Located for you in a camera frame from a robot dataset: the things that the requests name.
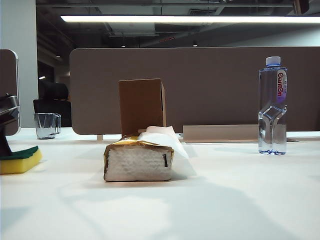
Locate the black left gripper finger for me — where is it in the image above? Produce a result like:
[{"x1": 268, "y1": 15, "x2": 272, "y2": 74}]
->
[{"x1": 0, "y1": 127, "x2": 13, "y2": 161}]

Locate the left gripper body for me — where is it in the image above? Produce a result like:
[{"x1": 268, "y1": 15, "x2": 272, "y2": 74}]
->
[{"x1": 0, "y1": 93, "x2": 20, "y2": 131}]

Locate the yellow sponge with green scourer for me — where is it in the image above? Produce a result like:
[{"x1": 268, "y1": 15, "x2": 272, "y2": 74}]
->
[{"x1": 0, "y1": 145, "x2": 43, "y2": 175}]

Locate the clear Ganten water bottle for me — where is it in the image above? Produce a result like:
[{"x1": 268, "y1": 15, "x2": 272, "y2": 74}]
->
[{"x1": 257, "y1": 56, "x2": 288, "y2": 156}]

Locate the narrow brown desk divider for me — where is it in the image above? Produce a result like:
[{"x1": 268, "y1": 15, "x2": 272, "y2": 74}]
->
[{"x1": 0, "y1": 49, "x2": 21, "y2": 137}]

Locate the clear glass mug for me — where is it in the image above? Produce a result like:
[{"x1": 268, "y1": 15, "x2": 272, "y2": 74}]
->
[{"x1": 33, "y1": 112, "x2": 62, "y2": 140}]

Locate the black office chair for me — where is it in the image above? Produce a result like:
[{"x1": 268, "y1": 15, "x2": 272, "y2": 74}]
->
[{"x1": 32, "y1": 81, "x2": 72, "y2": 128}]

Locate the brown cardboard box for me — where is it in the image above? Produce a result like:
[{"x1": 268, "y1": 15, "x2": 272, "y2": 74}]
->
[{"x1": 118, "y1": 78, "x2": 168, "y2": 137}]

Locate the gold wrapped tissue pack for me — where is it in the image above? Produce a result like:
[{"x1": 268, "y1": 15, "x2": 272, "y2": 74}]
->
[{"x1": 102, "y1": 134, "x2": 175, "y2": 183}]

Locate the white tissue sheet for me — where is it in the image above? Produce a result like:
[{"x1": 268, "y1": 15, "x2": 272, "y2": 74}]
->
[{"x1": 136, "y1": 125, "x2": 197, "y2": 177}]

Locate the long ceiling light strip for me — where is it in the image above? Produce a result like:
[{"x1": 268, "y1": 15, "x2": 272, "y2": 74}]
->
[{"x1": 59, "y1": 14, "x2": 320, "y2": 24}]

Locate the wide brown desk divider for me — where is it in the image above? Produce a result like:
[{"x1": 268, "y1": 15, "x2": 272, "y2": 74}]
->
[{"x1": 69, "y1": 46, "x2": 320, "y2": 137}]

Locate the beige metal cable tray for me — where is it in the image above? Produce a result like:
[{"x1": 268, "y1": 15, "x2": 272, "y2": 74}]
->
[{"x1": 182, "y1": 124, "x2": 260, "y2": 144}]

